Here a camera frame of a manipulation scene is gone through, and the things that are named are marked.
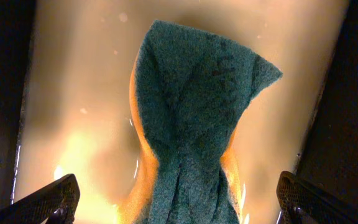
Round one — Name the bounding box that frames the black soapy water tray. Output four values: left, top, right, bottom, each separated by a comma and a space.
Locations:
14, 0, 348, 223

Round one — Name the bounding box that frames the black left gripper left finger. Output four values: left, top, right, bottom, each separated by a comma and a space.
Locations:
0, 174, 80, 224

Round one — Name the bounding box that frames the green and yellow sponge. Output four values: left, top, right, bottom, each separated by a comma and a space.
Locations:
118, 20, 282, 223

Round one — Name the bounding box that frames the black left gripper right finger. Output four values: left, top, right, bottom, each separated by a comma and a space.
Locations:
276, 171, 358, 224

